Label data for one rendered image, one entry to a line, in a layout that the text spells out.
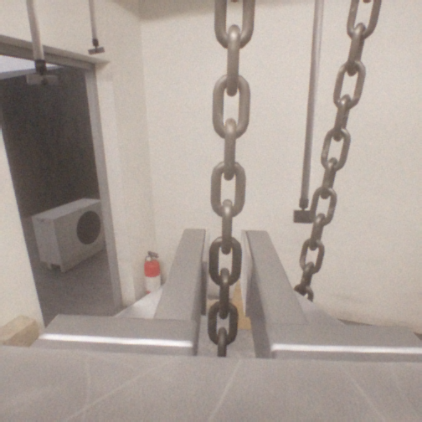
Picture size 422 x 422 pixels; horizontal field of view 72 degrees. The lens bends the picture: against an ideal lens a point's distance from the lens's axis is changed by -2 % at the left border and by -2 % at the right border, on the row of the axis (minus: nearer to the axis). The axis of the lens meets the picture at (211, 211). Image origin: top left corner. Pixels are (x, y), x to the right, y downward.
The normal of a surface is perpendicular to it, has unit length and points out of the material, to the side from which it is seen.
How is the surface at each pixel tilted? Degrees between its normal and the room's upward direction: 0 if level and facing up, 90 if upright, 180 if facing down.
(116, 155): 90
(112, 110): 90
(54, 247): 90
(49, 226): 90
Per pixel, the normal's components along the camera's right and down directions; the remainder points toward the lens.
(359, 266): -0.33, 0.29
